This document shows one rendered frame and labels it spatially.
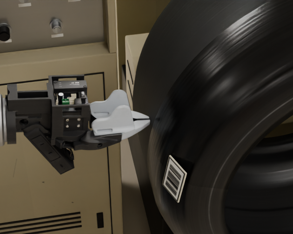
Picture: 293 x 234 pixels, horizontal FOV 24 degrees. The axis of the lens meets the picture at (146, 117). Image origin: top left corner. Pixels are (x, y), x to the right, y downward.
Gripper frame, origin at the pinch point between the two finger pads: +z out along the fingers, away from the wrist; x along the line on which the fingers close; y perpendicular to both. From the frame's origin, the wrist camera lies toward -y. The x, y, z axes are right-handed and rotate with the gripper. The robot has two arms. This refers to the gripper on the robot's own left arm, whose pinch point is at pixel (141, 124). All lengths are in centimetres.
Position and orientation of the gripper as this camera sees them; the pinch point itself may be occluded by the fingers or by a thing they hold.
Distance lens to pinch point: 102.3
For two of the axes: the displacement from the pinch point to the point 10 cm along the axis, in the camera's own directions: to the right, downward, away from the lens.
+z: 9.8, -0.4, 2.0
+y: 1.0, -7.6, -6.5
